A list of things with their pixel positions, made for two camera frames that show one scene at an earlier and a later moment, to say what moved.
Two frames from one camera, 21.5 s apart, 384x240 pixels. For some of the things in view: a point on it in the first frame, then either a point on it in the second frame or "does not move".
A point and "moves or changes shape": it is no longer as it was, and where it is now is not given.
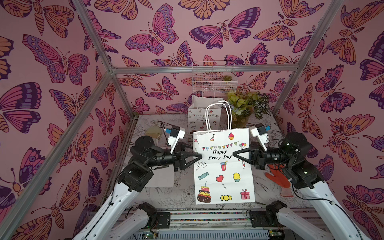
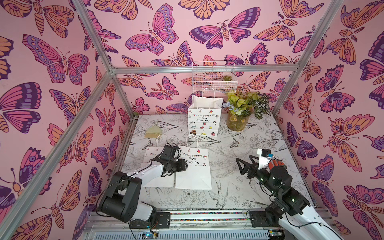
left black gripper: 178,157 → 182,166
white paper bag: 163,177 does not move
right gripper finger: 235,154 → 252,162
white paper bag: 221,178 moves or changes shape
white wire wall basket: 214,82 does not move
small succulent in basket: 227,78 does not move
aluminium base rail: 210,225 does not move
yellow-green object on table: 153,131 does not move
